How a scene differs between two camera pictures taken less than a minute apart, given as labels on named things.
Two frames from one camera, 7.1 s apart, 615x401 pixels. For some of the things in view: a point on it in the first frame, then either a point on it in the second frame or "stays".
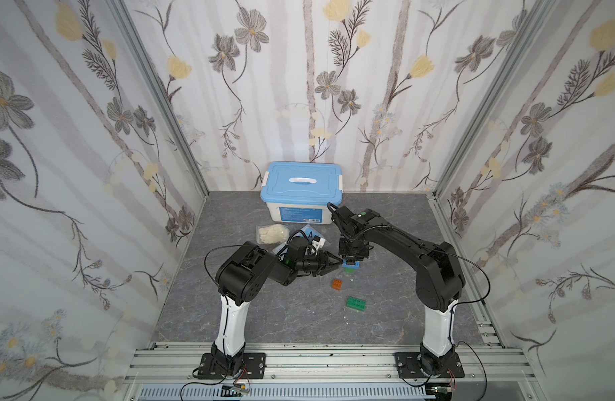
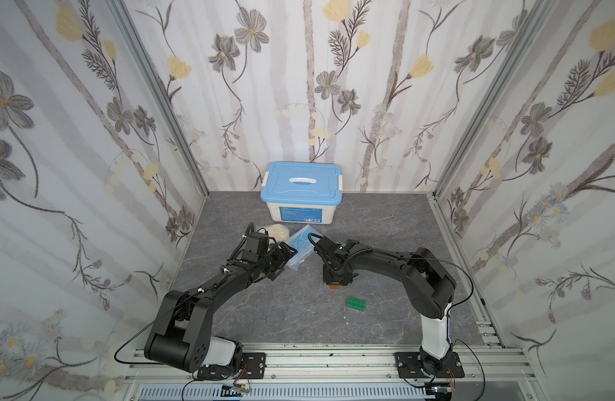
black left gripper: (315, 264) → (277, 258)
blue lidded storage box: (299, 190) stays
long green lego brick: (358, 304) stays
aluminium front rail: (497, 365) stays
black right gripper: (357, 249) → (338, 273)
